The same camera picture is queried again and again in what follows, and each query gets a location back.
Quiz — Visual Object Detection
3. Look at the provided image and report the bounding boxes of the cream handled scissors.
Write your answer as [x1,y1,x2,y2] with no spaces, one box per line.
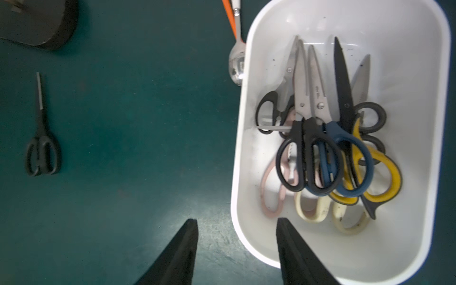
[294,192,371,235]

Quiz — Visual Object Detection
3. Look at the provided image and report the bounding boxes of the blue handled scissors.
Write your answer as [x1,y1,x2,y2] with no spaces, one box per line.
[308,39,375,205]

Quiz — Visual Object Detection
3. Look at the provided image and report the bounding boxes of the small all-black scissors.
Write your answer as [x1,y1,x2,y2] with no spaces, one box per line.
[24,72,62,176]

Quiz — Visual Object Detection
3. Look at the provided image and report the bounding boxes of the brown wire jewelry stand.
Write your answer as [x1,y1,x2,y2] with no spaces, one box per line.
[1,0,79,51]

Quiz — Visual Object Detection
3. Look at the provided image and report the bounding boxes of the white storage box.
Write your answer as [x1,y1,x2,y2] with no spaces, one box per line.
[231,1,451,285]

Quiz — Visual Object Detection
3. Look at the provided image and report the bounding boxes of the black handled kitchen shears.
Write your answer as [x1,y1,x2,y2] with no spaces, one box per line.
[255,35,299,135]

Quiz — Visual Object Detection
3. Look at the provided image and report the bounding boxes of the dark grey handled scissors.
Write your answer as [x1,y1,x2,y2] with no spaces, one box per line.
[351,54,387,154]

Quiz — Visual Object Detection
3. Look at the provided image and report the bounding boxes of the yellow black handled scissors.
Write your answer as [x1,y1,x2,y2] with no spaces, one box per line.
[330,37,402,220]

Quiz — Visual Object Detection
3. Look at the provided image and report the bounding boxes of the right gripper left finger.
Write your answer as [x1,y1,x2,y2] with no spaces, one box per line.
[136,218,198,285]

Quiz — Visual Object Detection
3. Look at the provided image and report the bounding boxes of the black handled steel scissors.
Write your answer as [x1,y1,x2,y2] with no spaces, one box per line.
[275,36,343,197]

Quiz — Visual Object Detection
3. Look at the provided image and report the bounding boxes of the metal spoon white handle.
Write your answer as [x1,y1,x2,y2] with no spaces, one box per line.
[229,0,246,86]

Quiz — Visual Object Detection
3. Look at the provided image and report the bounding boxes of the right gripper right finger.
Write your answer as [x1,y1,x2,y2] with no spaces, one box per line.
[276,217,339,285]

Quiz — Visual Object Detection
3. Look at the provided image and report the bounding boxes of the pink kitchen scissors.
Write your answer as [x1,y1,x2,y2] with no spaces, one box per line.
[259,106,300,219]

